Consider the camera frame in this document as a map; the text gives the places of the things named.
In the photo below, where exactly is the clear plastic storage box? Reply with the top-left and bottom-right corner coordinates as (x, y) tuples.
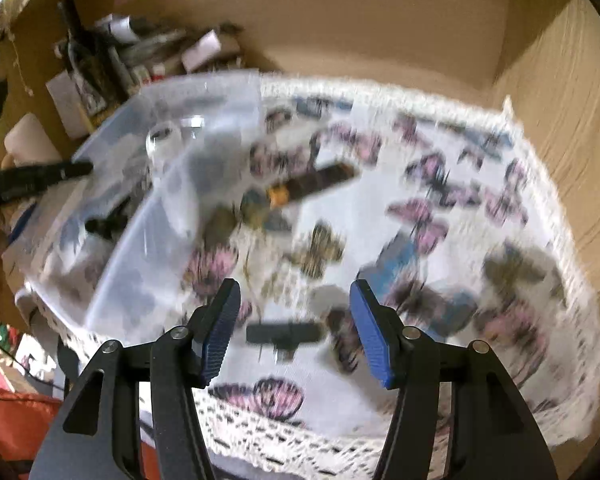
(12, 70), (262, 344)

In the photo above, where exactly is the cream cylindrical container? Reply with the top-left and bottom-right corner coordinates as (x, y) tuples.
(1, 113), (62, 169)

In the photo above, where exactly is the orange fabric item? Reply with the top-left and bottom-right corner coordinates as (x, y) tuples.
(0, 388), (161, 479)

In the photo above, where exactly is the white handwritten note paper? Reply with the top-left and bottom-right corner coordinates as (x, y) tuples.
(45, 70), (91, 140)

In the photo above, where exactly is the black object inside box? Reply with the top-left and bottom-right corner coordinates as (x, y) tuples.
(84, 197), (131, 242)

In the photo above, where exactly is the dark wine bottle elephant label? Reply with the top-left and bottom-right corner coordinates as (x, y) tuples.
(58, 0), (126, 125)

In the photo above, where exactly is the stack of papers and cards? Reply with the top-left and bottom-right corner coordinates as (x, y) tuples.
(93, 14), (244, 90)

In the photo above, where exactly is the black T-shaped small tool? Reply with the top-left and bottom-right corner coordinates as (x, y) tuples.
(246, 322), (324, 363)

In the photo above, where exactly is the pink white card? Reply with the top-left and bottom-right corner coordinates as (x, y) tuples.
(181, 30), (222, 73)

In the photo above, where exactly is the butterfly print lace cloth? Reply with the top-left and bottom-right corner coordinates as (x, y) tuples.
(29, 71), (600, 480)

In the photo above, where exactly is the dark stick with orange end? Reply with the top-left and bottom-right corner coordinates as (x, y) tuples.
(266, 162), (358, 208)

